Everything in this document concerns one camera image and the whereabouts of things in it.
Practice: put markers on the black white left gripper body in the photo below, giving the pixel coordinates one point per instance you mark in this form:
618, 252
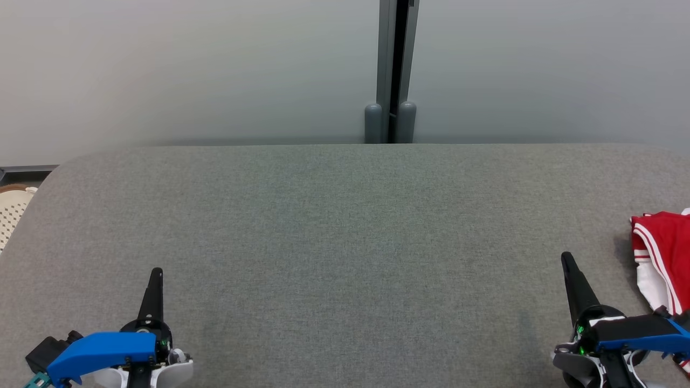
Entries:
164, 345

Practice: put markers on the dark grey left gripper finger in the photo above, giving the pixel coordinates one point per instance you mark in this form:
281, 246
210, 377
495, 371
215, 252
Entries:
153, 299

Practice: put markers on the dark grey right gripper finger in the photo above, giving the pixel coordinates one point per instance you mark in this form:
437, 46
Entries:
581, 293

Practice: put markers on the black grey right gripper body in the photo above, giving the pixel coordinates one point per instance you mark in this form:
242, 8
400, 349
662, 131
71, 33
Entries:
577, 369

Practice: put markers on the red garment with white-striped hem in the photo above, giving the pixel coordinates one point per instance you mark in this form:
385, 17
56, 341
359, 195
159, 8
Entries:
668, 242

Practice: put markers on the cream perforated laundry basket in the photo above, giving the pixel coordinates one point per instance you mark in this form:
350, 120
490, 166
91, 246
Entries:
13, 213

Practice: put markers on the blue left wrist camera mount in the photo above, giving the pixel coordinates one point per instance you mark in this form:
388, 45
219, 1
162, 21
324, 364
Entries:
99, 353

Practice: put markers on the blue black right wrist camera mount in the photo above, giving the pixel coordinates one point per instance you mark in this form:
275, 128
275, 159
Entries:
641, 340

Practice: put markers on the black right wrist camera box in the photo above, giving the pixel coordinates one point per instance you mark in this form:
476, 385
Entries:
680, 319

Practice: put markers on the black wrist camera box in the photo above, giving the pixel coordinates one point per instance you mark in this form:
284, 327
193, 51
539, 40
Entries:
46, 350
680, 319

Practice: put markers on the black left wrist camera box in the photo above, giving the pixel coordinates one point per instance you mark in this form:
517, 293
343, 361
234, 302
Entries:
46, 350

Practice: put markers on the dark grey skirting rail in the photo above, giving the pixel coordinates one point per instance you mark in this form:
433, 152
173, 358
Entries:
27, 173

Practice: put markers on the grey rounded post foot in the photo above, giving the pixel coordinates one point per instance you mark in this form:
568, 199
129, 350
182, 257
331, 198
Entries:
373, 125
407, 124

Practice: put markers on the grey vertical partition frame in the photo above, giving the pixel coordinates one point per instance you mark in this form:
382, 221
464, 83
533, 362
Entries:
389, 54

